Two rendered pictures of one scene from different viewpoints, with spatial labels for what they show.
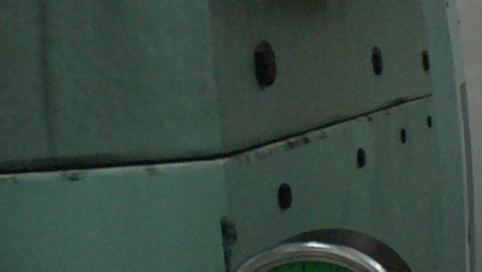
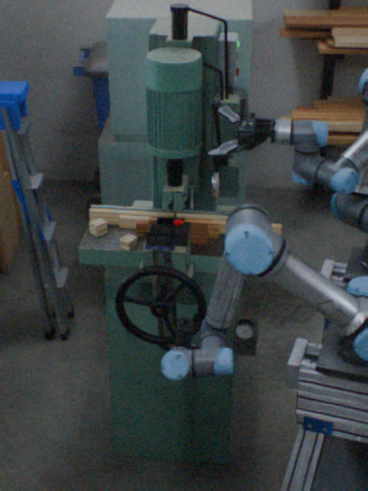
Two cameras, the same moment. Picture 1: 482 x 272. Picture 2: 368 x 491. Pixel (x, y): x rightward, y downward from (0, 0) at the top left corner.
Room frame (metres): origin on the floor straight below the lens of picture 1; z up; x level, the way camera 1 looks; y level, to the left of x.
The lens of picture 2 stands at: (-1.85, 0.60, 2.23)
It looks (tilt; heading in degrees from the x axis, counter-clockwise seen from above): 30 degrees down; 349
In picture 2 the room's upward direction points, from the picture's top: straight up
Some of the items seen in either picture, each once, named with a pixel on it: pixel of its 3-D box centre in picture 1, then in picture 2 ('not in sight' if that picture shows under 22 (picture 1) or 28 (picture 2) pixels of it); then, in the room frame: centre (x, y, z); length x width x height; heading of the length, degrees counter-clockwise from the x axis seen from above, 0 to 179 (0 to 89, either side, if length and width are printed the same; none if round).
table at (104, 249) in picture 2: not in sight; (171, 252); (0.48, 0.20, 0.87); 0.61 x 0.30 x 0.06; 72
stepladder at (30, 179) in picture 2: not in sight; (33, 216); (1.41, 0.65, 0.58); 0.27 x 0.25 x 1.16; 78
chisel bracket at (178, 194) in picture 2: not in sight; (176, 194); (0.60, 0.16, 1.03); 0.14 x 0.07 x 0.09; 162
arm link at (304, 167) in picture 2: not in sight; (310, 166); (0.32, -0.21, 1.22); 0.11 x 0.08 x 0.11; 28
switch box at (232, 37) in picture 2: not in sight; (227, 59); (0.84, -0.07, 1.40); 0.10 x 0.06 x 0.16; 162
